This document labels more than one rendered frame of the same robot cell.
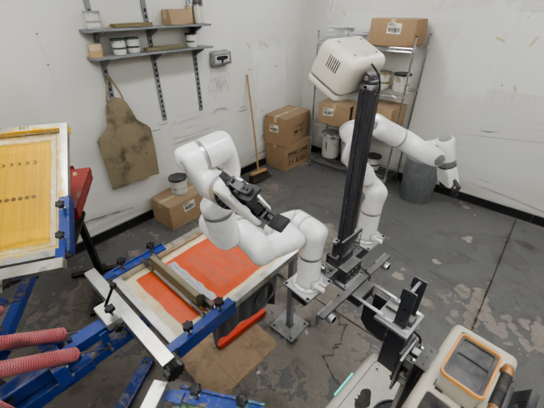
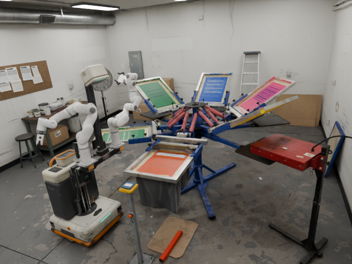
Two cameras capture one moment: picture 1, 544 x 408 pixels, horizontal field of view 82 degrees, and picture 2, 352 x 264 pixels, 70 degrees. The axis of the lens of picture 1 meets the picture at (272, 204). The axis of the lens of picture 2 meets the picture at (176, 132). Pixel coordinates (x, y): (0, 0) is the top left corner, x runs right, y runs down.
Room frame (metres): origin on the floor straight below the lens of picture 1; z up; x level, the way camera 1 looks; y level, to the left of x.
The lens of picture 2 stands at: (3.59, -0.28, 2.22)
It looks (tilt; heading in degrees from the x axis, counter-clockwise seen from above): 21 degrees down; 163
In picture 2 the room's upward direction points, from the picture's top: 4 degrees counter-clockwise
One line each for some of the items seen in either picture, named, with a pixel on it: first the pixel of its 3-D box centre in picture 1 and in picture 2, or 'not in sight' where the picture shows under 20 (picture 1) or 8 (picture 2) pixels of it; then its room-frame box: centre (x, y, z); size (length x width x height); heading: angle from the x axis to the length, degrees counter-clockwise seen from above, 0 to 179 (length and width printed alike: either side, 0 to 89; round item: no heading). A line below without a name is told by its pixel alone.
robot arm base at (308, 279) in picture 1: (312, 270); (114, 138); (0.92, -0.16, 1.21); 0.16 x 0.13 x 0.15; 44
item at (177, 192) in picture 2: not in sight; (182, 183); (1.38, 0.45, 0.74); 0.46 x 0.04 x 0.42; 138
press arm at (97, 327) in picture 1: (97, 330); not in sight; (0.78, 0.70, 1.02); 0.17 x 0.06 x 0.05; 138
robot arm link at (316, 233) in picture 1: (310, 237); (113, 124); (0.93, -0.15, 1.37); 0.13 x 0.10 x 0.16; 38
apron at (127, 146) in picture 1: (125, 133); not in sight; (2.91, 1.42, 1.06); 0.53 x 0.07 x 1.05; 138
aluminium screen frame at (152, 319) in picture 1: (209, 265); (165, 158); (1.20, 0.33, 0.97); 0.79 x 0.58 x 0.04; 138
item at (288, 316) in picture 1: (291, 282); (135, 227); (1.54, -0.14, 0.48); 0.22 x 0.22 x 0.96; 48
